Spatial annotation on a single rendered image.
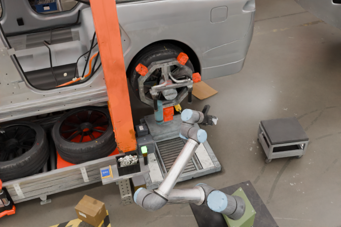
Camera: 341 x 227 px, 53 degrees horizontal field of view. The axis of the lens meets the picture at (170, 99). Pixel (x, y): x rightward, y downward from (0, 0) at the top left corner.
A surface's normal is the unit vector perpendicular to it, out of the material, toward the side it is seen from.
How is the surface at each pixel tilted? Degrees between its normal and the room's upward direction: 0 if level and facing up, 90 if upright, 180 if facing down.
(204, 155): 0
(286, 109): 0
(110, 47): 90
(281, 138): 0
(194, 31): 90
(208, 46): 90
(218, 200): 42
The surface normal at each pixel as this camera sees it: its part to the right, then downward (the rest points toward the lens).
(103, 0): 0.29, 0.58
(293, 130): -0.04, -0.78
